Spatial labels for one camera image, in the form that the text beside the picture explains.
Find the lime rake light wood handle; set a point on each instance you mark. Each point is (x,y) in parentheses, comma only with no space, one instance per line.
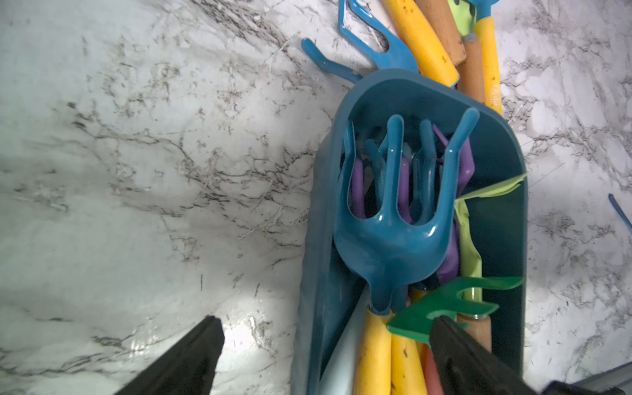
(479,326)

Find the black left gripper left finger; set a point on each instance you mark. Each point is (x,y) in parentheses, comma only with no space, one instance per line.
(188,367)

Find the lime trowel brown wood handle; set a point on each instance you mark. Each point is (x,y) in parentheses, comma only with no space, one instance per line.
(471,81)

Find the green rake pale wood handle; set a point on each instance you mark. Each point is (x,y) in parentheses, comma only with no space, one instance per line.
(415,322)

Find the light blue rake white handle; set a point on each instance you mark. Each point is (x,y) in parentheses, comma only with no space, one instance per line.
(339,374)

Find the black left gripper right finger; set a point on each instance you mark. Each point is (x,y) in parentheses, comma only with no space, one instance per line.
(465,367)

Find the purple rake pink handle front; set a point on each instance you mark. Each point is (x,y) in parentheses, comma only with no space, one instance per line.
(357,189)

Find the teal plastic storage box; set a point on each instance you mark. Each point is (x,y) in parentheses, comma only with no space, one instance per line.
(499,225)

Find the teal fork rake yellow handle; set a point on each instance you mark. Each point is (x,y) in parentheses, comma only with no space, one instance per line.
(410,365)

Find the blue fork rake yellow handle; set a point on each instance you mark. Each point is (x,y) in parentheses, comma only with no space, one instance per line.
(485,30)

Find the lime rake brown wood handle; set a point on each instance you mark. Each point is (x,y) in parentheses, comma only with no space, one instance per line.
(439,15)

